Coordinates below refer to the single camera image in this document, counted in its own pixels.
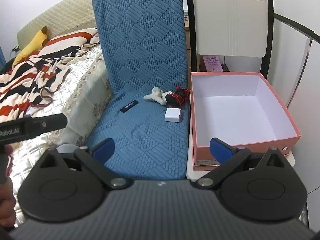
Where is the pink cardboard box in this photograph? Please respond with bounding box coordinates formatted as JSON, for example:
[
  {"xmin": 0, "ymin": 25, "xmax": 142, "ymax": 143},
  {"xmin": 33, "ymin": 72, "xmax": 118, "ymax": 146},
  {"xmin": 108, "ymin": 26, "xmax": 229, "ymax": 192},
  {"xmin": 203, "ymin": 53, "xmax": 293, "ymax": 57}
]
[{"xmin": 190, "ymin": 72, "xmax": 302, "ymax": 173}]

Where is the white chair with black frame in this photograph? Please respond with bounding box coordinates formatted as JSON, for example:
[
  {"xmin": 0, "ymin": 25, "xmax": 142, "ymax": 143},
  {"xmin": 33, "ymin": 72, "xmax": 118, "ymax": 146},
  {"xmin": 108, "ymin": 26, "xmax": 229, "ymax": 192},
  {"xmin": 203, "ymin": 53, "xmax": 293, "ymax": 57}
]
[{"xmin": 185, "ymin": 0, "xmax": 297, "ymax": 180}]

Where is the cream quilted headboard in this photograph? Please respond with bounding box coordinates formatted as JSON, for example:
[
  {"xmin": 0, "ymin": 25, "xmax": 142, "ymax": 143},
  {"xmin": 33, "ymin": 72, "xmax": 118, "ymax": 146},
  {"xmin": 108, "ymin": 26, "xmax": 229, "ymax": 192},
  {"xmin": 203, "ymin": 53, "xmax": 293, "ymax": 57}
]
[{"xmin": 16, "ymin": 0, "xmax": 100, "ymax": 50}]

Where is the black usb stick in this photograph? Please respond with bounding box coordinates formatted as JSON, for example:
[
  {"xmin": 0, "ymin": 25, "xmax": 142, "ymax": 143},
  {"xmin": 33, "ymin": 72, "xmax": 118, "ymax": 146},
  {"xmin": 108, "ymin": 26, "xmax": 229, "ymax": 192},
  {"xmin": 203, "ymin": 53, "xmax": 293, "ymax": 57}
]
[{"xmin": 121, "ymin": 100, "xmax": 139, "ymax": 113}]

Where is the white charger block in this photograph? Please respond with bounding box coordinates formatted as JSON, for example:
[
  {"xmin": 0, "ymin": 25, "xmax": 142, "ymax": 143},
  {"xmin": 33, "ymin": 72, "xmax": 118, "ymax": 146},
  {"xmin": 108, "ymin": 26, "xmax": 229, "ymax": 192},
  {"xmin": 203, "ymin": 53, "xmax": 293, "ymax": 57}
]
[{"xmin": 164, "ymin": 108, "xmax": 183, "ymax": 123}]

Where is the person's left hand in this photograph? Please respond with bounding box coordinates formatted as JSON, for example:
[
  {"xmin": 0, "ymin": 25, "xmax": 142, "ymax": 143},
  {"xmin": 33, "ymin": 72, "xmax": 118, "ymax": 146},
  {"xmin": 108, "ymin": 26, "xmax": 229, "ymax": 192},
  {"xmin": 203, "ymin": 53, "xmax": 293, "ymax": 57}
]
[{"xmin": 0, "ymin": 144, "xmax": 17, "ymax": 222}]

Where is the striped blanket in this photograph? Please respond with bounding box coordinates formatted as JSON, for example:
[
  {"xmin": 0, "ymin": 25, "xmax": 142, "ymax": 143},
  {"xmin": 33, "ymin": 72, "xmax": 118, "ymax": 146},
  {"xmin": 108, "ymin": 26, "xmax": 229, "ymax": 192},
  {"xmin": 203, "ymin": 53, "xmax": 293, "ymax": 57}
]
[{"xmin": 0, "ymin": 28, "xmax": 103, "ymax": 120}]

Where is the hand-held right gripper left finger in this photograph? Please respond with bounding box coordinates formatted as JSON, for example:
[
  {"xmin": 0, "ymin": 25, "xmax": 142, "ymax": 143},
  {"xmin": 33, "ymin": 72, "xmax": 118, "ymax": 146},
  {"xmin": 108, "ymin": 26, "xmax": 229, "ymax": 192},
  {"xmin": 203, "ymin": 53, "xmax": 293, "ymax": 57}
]
[{"xmin": 37, "ymin": 138, "xmax": 132, "ymax": 190}]

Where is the red beaded hair accessory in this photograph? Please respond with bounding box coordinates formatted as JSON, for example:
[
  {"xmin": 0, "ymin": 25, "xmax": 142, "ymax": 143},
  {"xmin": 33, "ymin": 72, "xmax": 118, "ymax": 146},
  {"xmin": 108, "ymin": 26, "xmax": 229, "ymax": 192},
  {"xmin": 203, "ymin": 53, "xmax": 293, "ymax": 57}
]
[{"xmin": 165, "ymin": 85, "xmax": 191, "ymax": 107}]

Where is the yellow plush toy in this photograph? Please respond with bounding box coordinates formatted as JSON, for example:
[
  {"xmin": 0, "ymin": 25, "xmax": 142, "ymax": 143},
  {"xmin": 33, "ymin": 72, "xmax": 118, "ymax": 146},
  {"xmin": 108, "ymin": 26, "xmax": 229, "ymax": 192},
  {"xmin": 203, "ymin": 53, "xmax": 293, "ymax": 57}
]
[{"xmin": 12, "ymin": 26, "xmax": 48, "ymax": 67}]

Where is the white fluffy plush toy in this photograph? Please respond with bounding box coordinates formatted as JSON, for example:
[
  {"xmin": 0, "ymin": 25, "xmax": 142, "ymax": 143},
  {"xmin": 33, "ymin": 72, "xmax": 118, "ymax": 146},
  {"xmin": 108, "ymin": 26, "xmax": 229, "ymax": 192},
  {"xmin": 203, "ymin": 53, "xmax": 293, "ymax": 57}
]
[{"xmin": 144, "ymin": 86, "xmax": 167, "ymax": 105}]

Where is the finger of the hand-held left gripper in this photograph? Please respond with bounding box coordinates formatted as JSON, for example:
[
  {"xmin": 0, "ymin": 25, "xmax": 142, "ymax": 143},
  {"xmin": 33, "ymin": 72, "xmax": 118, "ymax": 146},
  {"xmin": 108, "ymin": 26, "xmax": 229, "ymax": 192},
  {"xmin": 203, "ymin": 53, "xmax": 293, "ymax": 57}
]
[{"xmin": 26, "ymin": 113, "xmax": 68, "ymax": 137}]

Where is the floral cream bedspread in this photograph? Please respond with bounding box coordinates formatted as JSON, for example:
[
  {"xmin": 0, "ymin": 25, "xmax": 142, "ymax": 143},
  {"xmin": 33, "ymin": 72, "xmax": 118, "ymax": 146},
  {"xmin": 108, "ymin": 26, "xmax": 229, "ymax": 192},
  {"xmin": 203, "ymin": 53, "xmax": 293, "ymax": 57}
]
[{"xmin": 5, "ymin": 46, "xmax": 113, "ymax": 220}]

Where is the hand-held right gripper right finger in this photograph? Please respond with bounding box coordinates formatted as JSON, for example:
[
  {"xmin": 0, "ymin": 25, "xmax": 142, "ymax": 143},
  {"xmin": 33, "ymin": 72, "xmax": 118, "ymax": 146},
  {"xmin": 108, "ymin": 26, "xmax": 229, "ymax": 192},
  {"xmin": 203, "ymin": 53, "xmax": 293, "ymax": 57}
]
[{"xmin": 195, "ymin": 137, "xmax": 292, "ymax": 189}]

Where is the blue textured chair cover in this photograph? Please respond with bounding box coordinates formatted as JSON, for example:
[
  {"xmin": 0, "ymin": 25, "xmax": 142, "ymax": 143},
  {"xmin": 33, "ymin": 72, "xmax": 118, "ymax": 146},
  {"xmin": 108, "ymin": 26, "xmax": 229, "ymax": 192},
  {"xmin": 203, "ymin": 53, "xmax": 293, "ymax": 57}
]
[{"xmin": 86, "ymin": 0, "xmax": 192, "ymax": 180}]

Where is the pink carton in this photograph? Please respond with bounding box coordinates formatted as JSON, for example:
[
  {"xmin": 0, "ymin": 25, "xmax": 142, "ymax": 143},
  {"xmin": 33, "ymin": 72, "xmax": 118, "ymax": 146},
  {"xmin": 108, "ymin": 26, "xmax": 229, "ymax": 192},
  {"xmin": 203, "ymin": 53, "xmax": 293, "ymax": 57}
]
[{"xmin": 202, "ymin": 54, "xmax": 224, "ymax": 72}]

